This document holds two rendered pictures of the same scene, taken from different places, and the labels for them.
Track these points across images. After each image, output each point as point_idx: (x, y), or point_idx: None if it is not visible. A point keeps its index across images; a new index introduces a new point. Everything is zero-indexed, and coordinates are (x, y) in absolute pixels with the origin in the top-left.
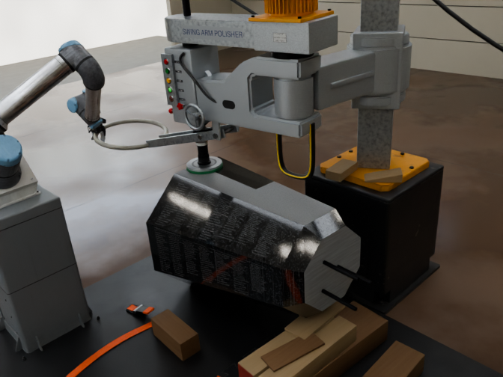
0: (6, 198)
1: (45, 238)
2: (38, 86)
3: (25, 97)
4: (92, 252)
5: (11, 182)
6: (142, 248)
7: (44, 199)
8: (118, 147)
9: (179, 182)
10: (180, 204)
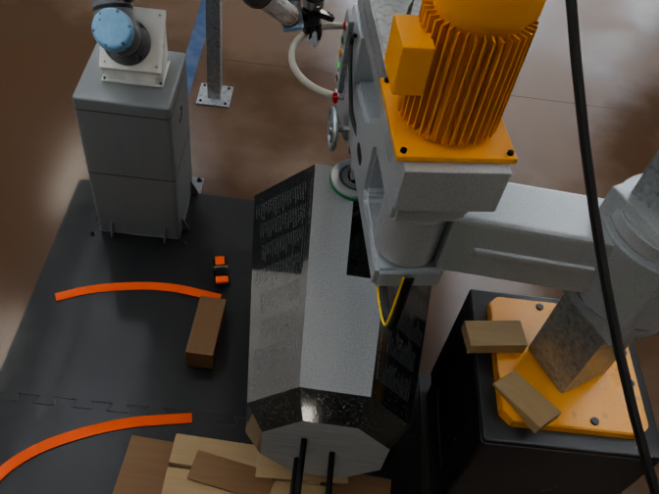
0: (119, 74)
1: (140, 141)
2: None
3: None
4: (271, 153)
5: (125, 62)
6: None
7: (153, 100)
8: (297, 76)
9: (306, 182)
10: (282, 211)
